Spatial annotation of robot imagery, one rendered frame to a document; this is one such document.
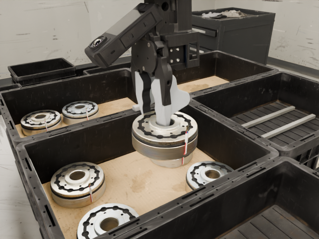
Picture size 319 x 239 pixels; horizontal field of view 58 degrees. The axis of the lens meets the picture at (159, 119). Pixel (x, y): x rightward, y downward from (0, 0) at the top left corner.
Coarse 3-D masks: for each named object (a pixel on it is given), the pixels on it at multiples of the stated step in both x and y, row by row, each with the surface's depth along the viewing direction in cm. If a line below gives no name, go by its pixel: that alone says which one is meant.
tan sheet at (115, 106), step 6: (108, 102) 95; (114, 102) 95; (120, 102) 95; (126, 102) 95; (132, 102) 95; (102, 108) 91; (108, 108) 91; (114, 108) 91; (120, 108) 91; (126, 108) 91; (60, 114) 88; (102, 114) 88; (108, 114) 88; (18, 126) 81; (18, 132) 78
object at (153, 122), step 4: (172, 116) 47; (152, 120) 45; (156, 120) 46; (172, 120) 46; (176, 120) 45; (152, 124) 44; (156, 124) 44; (176, 124) 44; (180, 124) 45; (152, 128) 44; (156, 128) 43; (160, 128) 43; (164, 128) 43; (168, 128) 43; (172, 128) 43; (176, 128) 44
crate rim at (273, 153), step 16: (128, 112) 67; (208, 112) 67; (80, 128) 60; (32, 144) 55; (256, 144) 55; (256, 160) 50; (32, 176) 46; (224, 176) 46; (32, 192) 44; (192, 192) 43; (48, 208) 40; (160, 208) 40; (48, 224) 38; (128, 224) 38
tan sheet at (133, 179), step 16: (112, 160) 67; (128, 160) 67; (144, 160) 67; (192, 160) 67; (208, 160) 67; (112, 176) 62; (128, 176) 62; (144, 176) 62; (160, 176) 62; (176, 176) 62; (48, 192) 58; (112, 192) 58; (128, 192) 58; (144, 192) 58; (160, 192) 58; (176, 192) 58; (64, 208) 54; (80, 208) 54; (144, 208) 54; (64, 224) 50
